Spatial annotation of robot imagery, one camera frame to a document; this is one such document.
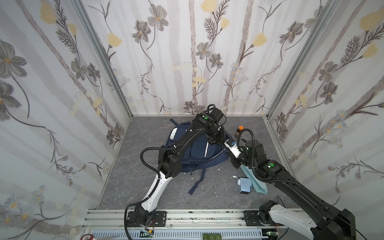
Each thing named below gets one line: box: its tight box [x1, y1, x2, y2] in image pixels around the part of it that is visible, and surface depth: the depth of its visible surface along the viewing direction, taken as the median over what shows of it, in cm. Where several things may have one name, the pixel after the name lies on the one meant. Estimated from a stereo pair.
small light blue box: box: [237, 177, 252, 195], surface depth 82 cm
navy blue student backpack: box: [166, 119, 231, 195], surface depth 84 cm
